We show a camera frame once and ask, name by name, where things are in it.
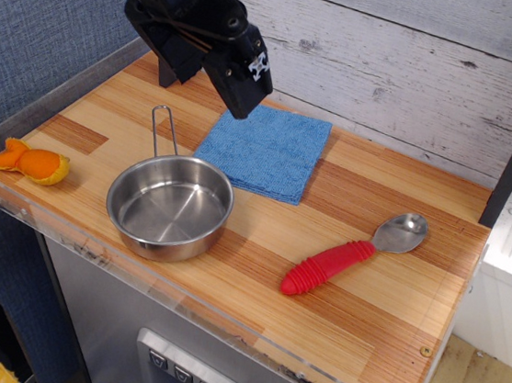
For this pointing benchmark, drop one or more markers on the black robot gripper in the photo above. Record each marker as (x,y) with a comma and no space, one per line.
(214,35)

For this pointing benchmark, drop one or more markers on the white plastic appliance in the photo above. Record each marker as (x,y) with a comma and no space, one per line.
(505,275)

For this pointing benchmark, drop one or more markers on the orange plush goldfish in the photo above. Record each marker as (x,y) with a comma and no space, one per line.
(40,166)

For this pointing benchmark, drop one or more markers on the blue rag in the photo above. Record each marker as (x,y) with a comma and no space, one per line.
(271,153)

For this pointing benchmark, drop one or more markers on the grey button control panel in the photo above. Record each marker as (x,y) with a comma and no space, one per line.
(164,362)

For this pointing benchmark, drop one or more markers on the red handled metal spoon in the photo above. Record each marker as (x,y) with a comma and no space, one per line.
(400,234)

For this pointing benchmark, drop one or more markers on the stainless steel pan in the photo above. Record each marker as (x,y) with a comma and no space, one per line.
(170,208)

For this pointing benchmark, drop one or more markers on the clear acrylic table guard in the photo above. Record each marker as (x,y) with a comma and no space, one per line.
(382,321)

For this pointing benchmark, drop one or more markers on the stainless steel cabinet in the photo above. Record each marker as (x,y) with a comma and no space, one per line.
(107,314)

